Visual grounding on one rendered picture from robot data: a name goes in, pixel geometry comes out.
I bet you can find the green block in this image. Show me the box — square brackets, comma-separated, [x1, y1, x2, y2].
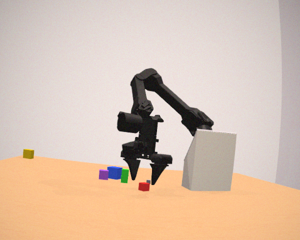
[121, 168, 129, 177]
[121, 176, 128, 183]

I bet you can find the red block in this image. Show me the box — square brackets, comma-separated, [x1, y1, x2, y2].
[138, 182, 150, 192]

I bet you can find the purple block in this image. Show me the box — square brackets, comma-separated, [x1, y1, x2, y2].
[98, 169, 109, 181]

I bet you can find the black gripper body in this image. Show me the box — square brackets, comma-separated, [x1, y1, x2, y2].
[120, 134, 173, 165]

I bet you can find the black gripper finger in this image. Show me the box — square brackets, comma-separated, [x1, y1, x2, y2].
[123, 158, 141, 181]
[150, 163, 169, 185]

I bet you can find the yellow block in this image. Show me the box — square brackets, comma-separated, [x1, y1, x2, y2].
[23, 149, 34, 159]

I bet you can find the blue block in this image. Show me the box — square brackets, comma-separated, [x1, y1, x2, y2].
[107, 166, 123, 180]

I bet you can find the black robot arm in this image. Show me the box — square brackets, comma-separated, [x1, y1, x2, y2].
[117, 68, 214, 156]

